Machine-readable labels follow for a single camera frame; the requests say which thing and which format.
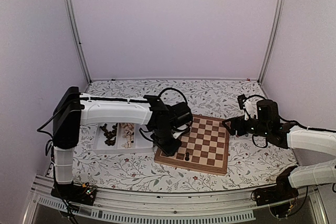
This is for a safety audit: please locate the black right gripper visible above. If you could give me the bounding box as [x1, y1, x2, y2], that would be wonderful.
[222, 115, 270, 138]

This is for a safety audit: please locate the white plastic compartment tray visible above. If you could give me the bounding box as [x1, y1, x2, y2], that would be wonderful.
[93, 123, 154, 154]

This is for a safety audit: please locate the wooden chess board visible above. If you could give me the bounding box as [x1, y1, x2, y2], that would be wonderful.
[154, 115, 229, 176]

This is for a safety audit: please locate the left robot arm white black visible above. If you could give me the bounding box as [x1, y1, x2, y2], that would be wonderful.
[52, 87, 193, 200]

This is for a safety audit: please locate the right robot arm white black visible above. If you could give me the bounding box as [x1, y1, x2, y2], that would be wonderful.
[222, 95, 335, 201]

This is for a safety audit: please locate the pile of light chess pieces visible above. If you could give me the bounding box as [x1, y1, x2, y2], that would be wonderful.
[120, 123, 134, 148]

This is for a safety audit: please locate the pile of dark chess pieces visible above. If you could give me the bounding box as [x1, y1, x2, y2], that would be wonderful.
[99, 123, 118, 146]

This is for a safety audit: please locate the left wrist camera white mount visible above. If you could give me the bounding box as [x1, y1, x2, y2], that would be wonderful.
[172, 124, 191, 139]

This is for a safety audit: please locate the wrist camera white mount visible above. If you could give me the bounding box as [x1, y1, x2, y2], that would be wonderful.
[237, 94, 257, 121]
[172, 124, 191, 139]

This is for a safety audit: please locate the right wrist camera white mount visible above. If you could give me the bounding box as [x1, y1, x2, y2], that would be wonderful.
[237, 94, 257, 121]

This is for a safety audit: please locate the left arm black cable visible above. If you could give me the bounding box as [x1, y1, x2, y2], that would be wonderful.
[159, 87, 188, 106]

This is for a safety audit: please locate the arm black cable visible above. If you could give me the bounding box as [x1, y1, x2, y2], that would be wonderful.
[159, 87, 188, 106]
[250, 94, 309, 149]

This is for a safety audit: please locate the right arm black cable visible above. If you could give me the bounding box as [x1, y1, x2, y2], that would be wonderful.
[250, 94, 309, 149]

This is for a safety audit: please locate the front aluminium rail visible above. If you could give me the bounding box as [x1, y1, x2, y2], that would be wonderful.
[23, 174, 329, 224]

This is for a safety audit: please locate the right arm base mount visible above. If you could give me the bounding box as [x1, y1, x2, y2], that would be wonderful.
[250, 166, 299, 218]

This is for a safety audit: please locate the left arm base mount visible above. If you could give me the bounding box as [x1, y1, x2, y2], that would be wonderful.
[51, 182, 97, 206]

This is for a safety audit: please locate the right aluminium frame post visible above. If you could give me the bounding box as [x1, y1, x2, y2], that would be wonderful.
[257, 0, 285, 85]

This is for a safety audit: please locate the aluminium frame post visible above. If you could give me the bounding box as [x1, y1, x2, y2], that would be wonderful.
[257, 0, 285, 85]
[64, 0, 92, 84]

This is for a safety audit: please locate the left aluminium frame post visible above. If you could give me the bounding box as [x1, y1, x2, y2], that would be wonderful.
[64, 0, 92, 84]

